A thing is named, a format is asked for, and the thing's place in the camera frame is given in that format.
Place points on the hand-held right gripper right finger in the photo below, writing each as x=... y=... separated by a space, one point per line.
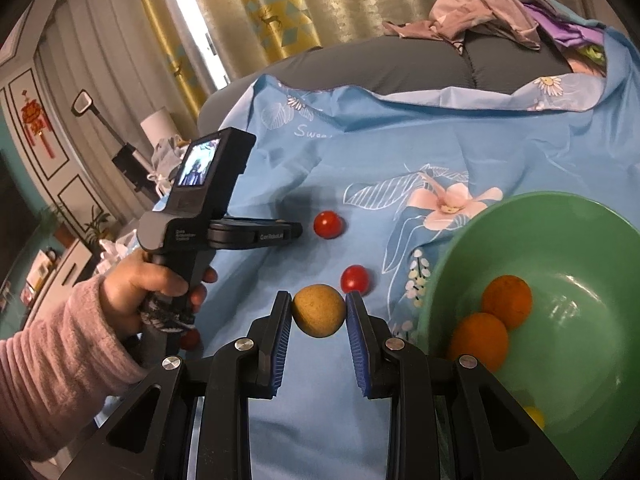
x=356 y=345

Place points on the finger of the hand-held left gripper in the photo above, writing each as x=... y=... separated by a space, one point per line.
x=296 y=230

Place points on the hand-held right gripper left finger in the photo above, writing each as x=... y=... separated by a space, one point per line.
x=282 y=345

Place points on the red cherry tomato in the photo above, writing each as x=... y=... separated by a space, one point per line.
x=190 y=339
x=327 y=224
x=356 y=279

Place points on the small tan round fruit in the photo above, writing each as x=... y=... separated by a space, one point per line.
x=319 y=310

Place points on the orange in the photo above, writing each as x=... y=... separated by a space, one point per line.
x=479 y=340
x=506 y=301

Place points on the green round fruit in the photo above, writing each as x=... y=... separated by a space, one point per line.
x=534 y=415

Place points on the green bowl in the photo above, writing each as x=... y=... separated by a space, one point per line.
x=590 y=310

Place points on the person's left forearm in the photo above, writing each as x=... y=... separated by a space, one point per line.
x=50 y=370

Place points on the person's left hand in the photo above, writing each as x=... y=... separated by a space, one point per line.
x=135 y=290

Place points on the grey white laundry pile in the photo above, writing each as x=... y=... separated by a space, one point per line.
x=165 y=157

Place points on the white lampshade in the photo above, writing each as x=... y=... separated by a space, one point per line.
x=157 y=124

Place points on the black floor stand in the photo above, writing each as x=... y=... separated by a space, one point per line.
x=131 y=165

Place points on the blue floral cloth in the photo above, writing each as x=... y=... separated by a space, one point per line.
x=350 y=135

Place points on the white plastic bags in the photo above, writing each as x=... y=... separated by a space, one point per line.
x=116 y=251

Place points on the green potted plant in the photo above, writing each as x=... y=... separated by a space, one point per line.
x=97 y=221

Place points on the window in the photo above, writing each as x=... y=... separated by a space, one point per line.
x=195 y=25

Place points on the yellow deer print curtain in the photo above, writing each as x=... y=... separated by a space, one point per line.
x=150 y=25

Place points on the grey sheer curtain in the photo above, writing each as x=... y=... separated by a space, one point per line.
x=100 y=50

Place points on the white cabinet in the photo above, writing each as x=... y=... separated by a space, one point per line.
x=55 y=272

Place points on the grey sofa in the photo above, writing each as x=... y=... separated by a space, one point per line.
x=425 y=65

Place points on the beige and yellow curtain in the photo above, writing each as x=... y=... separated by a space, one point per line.
x=350 y=0

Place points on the pink garment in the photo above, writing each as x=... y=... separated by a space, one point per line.
x=475 y=5

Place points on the purple garment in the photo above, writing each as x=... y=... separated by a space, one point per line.
x=565 y=25

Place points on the red knot wall ornament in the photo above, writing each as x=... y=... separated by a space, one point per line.
x=35 y=120

